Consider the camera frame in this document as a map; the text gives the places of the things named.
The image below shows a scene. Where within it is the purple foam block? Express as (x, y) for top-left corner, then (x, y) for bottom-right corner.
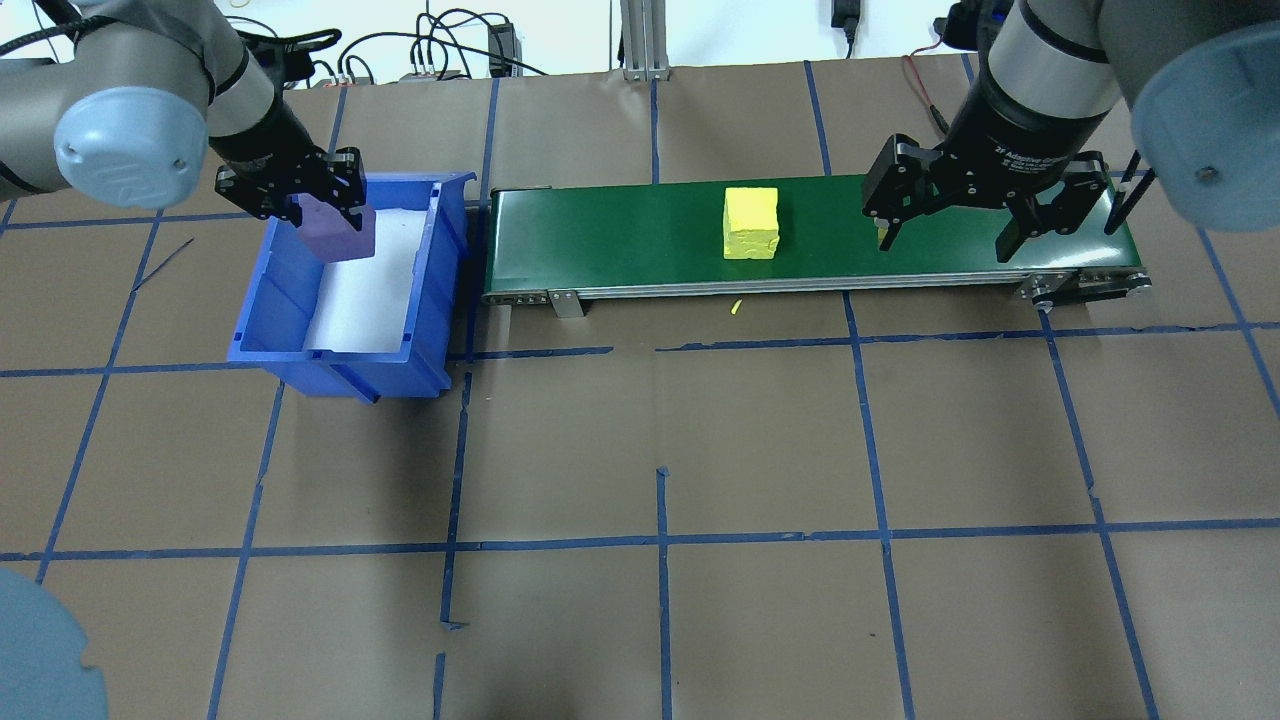
(298, 193), (377, 264)

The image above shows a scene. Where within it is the yellow foam block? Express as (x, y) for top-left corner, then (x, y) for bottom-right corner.
(723, 186), (780, 261)

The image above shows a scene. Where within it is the blue plastic bin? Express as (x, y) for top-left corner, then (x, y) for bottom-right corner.
(228, 170), (478, 403)

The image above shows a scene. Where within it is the white foam pad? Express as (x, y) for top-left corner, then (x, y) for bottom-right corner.
(303, 207), (431, 353)

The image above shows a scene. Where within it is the green conveyor belt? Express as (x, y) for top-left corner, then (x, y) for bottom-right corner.
(482, 175), (1153, 319)

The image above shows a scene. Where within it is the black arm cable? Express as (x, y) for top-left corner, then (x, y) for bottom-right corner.
(1105, 148), (1161, 236)

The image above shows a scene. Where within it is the thin red cable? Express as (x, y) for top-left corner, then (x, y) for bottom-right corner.
(903, 45), (948, 136)

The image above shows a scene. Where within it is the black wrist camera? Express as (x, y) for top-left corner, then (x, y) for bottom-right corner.
(935, 0), (1006, 51)
(238, 32), (321, 91)

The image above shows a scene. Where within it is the aluminium frame post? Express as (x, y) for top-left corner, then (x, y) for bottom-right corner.
(620, 0), (673, 81)

